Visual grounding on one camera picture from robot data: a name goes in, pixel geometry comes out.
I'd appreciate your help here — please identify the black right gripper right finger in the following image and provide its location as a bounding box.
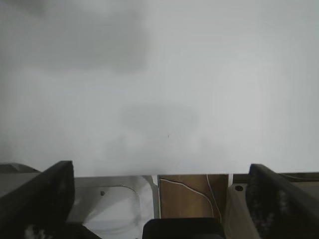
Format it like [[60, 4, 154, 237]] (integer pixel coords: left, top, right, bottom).
[[245, 163, 319, 239]]

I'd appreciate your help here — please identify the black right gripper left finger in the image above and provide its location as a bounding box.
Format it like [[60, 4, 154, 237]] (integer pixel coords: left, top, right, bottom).
[[0, 160, 76, 239]]

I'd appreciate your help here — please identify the thin white wire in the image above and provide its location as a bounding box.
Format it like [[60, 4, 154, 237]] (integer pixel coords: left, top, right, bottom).
[[159, 178, 215, 220], [206, 174, 222, 222]]

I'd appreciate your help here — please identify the beige mount with screw hole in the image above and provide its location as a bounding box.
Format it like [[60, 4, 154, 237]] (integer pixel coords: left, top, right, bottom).
[[225, 183, 261, 239]]

